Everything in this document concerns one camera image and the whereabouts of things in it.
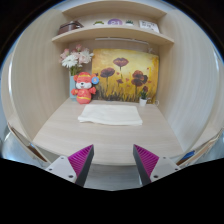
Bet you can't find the red plush toy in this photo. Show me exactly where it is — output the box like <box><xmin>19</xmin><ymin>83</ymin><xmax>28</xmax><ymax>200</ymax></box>
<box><xmin>71</xmin><ymin>72</ymin><xmax>99</xmax><ymax>104</ymax></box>

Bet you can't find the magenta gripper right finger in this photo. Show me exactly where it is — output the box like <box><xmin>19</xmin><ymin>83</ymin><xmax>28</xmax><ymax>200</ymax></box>
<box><xmin>133</xmin><ymin>144</ymin><xmax>180</xmax><ymax>186</ymax></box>

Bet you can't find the small green plant right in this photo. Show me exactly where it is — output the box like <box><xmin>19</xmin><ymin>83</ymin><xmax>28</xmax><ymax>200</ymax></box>
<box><xmin>125</xmin><ymin>20</ymin><xmax>134</xmax><ymax>26</ymax></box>

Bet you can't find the dark brown box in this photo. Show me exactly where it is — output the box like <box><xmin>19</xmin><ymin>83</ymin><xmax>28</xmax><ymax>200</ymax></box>
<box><xmin>58</xmin><ymin>21</ymin><xmax>83</xmax><ymax>34</ymax></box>

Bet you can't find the wooden upper shelf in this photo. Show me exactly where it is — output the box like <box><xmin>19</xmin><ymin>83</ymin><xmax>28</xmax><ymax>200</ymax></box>
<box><xmin>52</xmin><ymin>25</ymin><xmax>174</xmax><ymax>46</ymax></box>

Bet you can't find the cream folded towel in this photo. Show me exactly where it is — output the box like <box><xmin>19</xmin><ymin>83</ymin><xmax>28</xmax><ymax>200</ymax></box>
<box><xmin>78</xmin><ymin>104</ymin><xmax>143</xmax><ymax>126</ymax></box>

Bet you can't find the pink white flower bouquet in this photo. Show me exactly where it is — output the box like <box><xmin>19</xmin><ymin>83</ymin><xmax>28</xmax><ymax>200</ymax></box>
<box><xmin>60</xmin><ymin>44</ymin><xmax>94</xmax><ymax>76</ymax></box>

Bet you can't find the small green plant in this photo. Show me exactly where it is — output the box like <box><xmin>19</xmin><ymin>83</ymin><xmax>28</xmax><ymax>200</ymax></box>
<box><xmin>125</xmin><ymin>20</ymin><xmax>134</xmax><ymax>26</ymax></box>
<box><xmin>93</xmin><ymin>21</ymin><xmax>104</xmax><ymax>25</ymax></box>

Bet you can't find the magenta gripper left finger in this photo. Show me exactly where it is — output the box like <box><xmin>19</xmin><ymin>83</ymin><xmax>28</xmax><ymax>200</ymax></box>
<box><xmin>46</xmin><ymin>145</ymin><xmax>94</xmax><ymax>187</ymax></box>

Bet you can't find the yellow poppy painting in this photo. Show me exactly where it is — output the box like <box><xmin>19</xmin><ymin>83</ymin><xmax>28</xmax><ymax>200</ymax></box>
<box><xmin>92</xmin><ymin>49</ymin><xmax>159</xmax><ymax>103</ymax></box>

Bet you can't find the purple round plate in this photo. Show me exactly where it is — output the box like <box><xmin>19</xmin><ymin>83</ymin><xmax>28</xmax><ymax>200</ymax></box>
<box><xmin>108</xmin><ymin>18</ymin><xmax>123</xmax><ymax>25</ymax></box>

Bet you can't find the light blue vase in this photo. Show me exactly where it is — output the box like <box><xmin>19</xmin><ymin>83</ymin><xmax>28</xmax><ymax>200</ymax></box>
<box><xmin>69</xmin><ymin>75</ymin><xmax>77</xmax><ymax>101</ymax></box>

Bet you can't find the white picture card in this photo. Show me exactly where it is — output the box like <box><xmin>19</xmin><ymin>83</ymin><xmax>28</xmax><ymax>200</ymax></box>
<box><xmin>139</xmin><ymin>20</ymin><xmax>159</xmax><ymax>33</ymax></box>

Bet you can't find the small potted plant white pot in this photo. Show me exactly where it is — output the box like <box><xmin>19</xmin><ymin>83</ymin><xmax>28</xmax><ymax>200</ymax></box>
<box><xmin>139</xmin><ymin>86</ymin><xmax>148</xmax><ymax>106</ymax></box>

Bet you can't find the small green plant left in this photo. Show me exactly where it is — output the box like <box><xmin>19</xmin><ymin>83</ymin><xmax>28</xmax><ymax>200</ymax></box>
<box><xmin>93</xmin><ymin>21</ymin><xmax>104</xmax><ymax>25</ymax></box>

